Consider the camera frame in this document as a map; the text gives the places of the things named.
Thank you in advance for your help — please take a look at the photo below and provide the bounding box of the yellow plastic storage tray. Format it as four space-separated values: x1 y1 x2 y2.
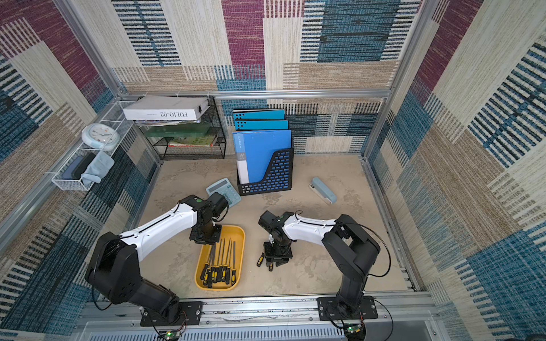
195 225 246 291

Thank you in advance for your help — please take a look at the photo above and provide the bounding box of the black mesh file holder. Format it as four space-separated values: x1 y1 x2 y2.
237 148 294 196

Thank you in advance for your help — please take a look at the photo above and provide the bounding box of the red book on shelf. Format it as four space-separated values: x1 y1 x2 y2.
168 135 216 147

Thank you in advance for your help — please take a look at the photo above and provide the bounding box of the middle teal folder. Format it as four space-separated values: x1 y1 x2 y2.
234 119 289 131

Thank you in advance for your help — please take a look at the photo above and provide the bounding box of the green book on shelf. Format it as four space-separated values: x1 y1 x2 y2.
144 123 212 138

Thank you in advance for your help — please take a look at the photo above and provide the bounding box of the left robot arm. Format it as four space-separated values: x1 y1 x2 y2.
85 193 228 325

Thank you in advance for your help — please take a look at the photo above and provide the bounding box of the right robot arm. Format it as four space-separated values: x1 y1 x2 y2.
257 211 381 320

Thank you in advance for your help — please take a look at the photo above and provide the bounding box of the black wire shelf rack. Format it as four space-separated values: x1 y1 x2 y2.
135 96 227 161

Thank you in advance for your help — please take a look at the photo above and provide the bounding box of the back teal folder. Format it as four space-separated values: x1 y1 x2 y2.
233 109 285 120

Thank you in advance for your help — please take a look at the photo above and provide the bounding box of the light blue calculator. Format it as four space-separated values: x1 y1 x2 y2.
206 178 241 207

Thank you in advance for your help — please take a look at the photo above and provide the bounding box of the teal folder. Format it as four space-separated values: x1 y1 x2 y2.
234 119 289 131
233 109 285 120

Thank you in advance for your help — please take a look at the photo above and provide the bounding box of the front blue folder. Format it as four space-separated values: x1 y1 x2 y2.
233 130 292 184

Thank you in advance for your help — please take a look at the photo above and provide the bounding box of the white round clock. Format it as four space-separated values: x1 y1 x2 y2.
81 123 120 151

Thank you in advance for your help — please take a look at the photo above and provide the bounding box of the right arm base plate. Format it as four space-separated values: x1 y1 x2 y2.
317 296 378 321

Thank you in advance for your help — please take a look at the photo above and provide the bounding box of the file tool horizontal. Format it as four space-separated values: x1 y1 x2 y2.
202 244 217 286

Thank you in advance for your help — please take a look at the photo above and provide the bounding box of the white wire wall basket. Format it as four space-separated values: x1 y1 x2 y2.
52 101 134 191

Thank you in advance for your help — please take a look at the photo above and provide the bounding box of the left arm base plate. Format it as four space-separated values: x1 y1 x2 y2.
140 301 203 328

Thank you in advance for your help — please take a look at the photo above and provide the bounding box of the file tool diagonal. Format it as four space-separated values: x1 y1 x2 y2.
218 239 228 283

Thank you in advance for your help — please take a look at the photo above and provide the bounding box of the light blue cloth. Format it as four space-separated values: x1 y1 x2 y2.
81 151 115 187

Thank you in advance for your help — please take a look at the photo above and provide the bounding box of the blue grey stapler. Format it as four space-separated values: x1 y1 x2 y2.
309 177 337 205

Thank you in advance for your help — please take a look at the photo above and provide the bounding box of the white folio box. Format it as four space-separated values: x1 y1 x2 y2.
123 96 210 121

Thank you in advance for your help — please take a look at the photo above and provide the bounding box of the dark blue pouch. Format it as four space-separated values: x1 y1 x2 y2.
61 153 96 180

